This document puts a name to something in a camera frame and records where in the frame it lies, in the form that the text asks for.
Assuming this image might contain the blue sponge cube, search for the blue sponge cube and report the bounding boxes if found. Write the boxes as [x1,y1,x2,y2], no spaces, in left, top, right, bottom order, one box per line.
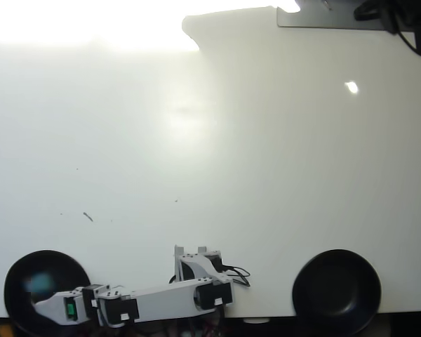
[22,272,55,294]

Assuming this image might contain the black device cable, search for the black device cable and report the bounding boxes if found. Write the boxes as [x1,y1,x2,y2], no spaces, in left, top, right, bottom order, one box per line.
[392,27,417,53]

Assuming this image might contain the black round bowl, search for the black round bowl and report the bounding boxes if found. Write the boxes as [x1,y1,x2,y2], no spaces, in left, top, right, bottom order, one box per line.
[3,249,92,337]
[291,249,382,336]

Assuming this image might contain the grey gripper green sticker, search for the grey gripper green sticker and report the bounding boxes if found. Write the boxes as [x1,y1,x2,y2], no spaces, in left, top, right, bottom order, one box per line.
[33,284,108,326]

